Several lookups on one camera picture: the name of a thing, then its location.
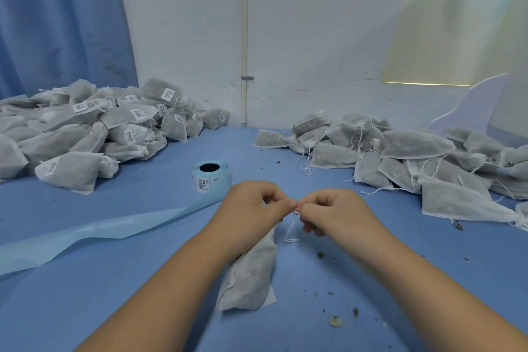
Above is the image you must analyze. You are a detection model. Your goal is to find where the pile of labelled herb bags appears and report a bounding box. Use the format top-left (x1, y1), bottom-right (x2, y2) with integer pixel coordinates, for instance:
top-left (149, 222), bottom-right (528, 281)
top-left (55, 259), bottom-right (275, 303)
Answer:
top-left (0, 78), bottom-right (232, 196)

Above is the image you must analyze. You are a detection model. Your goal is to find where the blue curtain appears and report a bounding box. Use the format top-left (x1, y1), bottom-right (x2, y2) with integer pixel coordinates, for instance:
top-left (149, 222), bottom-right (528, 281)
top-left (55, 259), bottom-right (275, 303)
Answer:
top-left (0, 0), bottom-right (140, 101)

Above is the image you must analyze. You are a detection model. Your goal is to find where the white curved board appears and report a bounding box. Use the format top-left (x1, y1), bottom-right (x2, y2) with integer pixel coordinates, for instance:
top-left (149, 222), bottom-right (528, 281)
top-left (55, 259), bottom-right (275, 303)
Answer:
top-left (429, 74), bottom-right (511, 134)

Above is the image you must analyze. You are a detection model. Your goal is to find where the person's right forearm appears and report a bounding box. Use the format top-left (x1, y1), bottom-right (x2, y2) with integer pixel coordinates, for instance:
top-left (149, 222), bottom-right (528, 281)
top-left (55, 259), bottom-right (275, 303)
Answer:
top-left (373, 236), bottom-right (528, 352)

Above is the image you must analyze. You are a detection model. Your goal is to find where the blue label roll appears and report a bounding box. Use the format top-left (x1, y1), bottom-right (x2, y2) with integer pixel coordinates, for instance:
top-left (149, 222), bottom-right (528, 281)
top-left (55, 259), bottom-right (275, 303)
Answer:
top-left (0, 161), bottom-right (233, 278)

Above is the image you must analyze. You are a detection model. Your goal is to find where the large beige panel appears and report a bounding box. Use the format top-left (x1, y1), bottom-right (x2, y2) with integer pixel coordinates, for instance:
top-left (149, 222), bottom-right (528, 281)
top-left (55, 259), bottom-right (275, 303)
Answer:
top-left (491, 0), bottom-right (528, 138)

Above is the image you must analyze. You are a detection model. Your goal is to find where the white wall pipe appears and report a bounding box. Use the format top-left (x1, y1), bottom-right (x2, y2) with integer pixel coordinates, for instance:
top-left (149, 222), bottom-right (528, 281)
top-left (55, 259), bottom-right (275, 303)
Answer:
top-left (240, 0), bottom-right (252, 128)

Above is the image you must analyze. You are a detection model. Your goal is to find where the white drawstring pouch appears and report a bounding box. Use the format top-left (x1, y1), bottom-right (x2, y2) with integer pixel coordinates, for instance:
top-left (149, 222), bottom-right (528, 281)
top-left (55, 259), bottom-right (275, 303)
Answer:
top-left (215, 211), bottom-right (302, 313)

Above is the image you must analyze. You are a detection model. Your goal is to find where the pile of unlabelled herb bags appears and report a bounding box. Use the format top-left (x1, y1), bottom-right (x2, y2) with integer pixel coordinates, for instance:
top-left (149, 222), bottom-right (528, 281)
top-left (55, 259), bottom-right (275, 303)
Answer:
top-left (252, 110), bottom-right (528, 233)

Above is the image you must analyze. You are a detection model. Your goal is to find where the person's left forearm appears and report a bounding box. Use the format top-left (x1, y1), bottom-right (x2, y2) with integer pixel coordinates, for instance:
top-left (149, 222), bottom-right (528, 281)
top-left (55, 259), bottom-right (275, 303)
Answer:
top-left (76, 240), bottom-right (236, 352)

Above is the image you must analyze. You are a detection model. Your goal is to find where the person's right hand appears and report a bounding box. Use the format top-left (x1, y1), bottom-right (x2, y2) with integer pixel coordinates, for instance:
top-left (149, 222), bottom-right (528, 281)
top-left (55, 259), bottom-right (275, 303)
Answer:
top-left (296, 188), bottom-right (399, 265)

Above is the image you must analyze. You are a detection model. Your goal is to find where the person's left hand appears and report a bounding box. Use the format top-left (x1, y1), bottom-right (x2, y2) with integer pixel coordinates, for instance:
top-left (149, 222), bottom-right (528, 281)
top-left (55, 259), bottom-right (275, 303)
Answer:
top-left (200, 180), bottom-right (297, 265)

